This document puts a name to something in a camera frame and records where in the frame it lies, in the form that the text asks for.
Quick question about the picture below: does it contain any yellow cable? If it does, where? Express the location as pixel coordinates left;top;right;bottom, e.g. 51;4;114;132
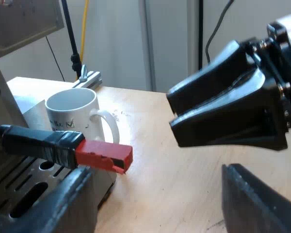
79;0;90;64

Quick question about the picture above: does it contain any black tripod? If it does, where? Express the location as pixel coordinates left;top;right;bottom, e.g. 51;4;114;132
60;0;83;81

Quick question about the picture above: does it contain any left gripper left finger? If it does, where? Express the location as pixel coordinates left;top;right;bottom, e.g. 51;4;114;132
26;166;98;233

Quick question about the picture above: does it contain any black cable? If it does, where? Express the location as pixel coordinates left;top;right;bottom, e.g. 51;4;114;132
204;0;235;69

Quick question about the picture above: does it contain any filter holder with red-ended handle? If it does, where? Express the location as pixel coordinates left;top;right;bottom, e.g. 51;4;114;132
0;123;134;176

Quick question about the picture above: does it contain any white mug with print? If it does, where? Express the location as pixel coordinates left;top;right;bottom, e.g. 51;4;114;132
44;87;120;144

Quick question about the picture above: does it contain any steel espresso machine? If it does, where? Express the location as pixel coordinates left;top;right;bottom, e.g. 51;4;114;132
0;0;117;233

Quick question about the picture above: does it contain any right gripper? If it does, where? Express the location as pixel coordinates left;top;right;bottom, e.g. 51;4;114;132
166;14;291;153

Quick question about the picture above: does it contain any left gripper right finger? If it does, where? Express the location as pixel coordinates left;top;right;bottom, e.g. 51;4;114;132
221;163;291;233

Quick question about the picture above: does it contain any aluminium rail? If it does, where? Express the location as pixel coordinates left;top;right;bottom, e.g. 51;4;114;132
71;64;103;89

